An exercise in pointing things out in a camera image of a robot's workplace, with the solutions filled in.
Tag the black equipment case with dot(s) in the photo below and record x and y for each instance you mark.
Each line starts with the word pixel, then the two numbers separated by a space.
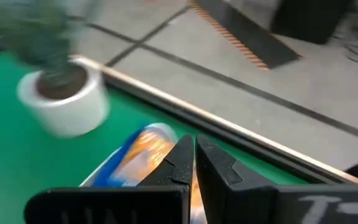
pixel 309 18

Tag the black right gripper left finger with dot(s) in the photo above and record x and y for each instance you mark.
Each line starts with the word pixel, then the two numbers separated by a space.
pixel 120 205

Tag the green snake plant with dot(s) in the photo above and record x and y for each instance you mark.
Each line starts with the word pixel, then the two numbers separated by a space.
pixel 42 40

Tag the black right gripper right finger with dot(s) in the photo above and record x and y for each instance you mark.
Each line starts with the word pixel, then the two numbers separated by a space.
pixel 259 205

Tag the black hazard-striped floor mat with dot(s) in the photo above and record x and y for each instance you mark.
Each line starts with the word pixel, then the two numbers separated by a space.
pixel 253 40

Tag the white plant pot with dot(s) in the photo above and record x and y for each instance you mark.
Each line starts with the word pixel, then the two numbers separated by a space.
pixel 70 115

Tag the blue soy sauce ramen pack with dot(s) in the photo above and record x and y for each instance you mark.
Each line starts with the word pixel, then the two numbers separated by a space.
pixel 141 155

